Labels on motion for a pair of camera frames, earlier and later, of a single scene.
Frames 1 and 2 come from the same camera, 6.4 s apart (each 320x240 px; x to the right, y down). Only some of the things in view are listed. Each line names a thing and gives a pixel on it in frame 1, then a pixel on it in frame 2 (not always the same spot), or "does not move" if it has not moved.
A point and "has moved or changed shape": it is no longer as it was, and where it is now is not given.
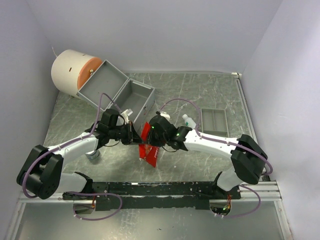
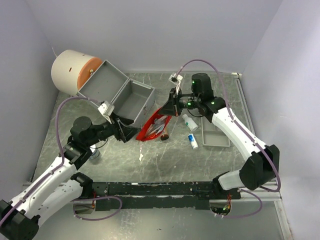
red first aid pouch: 147,152 has moved or changed shape
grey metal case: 108,87 does not move
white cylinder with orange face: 71,69 does not move
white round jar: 93,155 does not move
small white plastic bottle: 189,122 does not move
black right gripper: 152,141 → 172,107
